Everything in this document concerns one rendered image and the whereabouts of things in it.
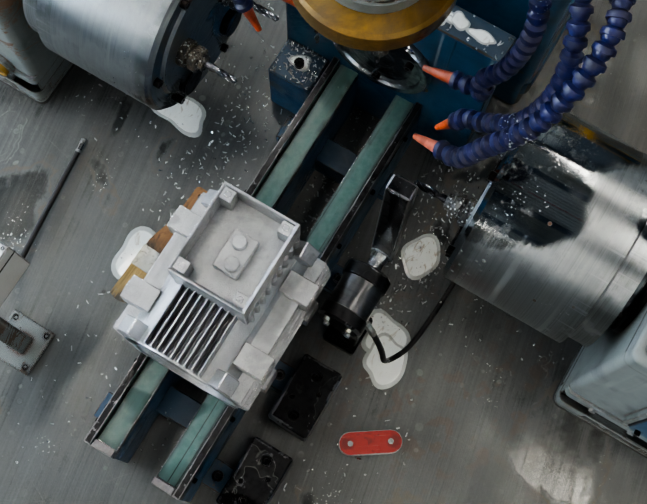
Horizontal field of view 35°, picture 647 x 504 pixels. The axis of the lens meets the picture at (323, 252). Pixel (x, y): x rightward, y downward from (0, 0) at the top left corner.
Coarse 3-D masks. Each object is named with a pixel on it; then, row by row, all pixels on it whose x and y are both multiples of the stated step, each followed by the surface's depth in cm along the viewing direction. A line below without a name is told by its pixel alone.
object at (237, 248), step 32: (224, 192) 115; (224, 224) 117; (256, 224) 117; (288, 224) 114; (192, 256) 116; (224, 256) 115; (256, 256) 116; (288, 256) 119; (192, 288) 115; (224, 288) 115; (256, 288) 112
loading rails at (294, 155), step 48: (336, 96) 143; (288, 144) 141; (336, 144) 149; (384, 144) 141; (288, 192) 143; (336, 192) 139; (336, 240) 136; (144, 384) 132; (96, 432) 129; (144, 432) 140; (192, 432) 130; (192, 480) 129
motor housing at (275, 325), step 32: (160, 256) 121; (160, 288) 120; (320, 288) 125; (160, 320) 116; (192, 320) 116; (224, 320) 116; (256, 320) 119; (288, 320) 120; (160, 352) 115; (192, 352) 114; (224, 352) 117; (256, 384) 120
